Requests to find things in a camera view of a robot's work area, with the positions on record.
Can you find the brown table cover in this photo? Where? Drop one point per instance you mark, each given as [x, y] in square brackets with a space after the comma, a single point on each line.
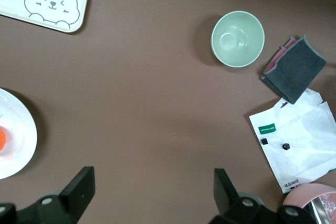
[144, 90]

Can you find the folded grey cloth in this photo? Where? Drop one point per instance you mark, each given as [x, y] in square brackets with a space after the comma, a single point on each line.
[296, 72]

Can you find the pale green bowl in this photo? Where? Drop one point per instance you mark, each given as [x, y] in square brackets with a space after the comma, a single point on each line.
[237, 37]

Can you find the small black plastic part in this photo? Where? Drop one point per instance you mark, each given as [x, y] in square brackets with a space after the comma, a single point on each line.
[263, 141]
[285, 146]

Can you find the white round plate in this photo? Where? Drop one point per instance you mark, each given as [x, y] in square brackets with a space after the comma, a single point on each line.
[21, 134]

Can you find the orange fruit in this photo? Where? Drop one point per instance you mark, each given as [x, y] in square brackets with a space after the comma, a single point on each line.
[2, 140]

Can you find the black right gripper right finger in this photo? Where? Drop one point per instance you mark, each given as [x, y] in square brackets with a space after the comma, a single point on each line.
[225, 197]

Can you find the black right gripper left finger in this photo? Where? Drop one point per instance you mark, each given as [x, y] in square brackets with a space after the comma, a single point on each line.
[77, 195]

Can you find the pink bowl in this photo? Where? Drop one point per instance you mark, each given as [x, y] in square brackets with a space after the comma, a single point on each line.
[302, 193]

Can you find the white plastic bag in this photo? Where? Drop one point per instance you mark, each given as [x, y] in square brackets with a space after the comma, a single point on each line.
[304, 134]

